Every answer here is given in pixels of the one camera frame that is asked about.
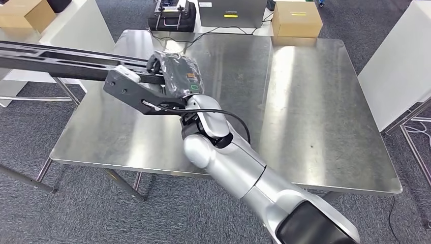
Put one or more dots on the grey laptop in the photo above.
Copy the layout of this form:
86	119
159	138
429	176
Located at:
232	17

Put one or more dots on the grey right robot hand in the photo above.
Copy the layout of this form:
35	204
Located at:
182	74

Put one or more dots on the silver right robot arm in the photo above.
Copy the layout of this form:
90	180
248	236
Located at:
235	168

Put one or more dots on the black plastic frame part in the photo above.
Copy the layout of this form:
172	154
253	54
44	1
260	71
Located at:
50	64

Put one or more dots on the steel workbench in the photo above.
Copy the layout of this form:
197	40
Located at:
303	118

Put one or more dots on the clear plastic film wrap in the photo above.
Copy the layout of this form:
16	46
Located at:
185	72

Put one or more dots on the cardboard box with yellow label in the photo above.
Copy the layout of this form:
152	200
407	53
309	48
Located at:
296	23

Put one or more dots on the silver framed controller device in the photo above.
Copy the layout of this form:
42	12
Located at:
171	8

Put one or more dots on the black equipment case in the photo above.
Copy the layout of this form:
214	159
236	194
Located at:
188	20

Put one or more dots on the black bag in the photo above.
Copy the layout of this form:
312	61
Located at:
59	5

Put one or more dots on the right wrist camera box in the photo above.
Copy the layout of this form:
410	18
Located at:
134	94

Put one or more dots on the plain cardboard box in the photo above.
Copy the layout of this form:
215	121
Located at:
23	13

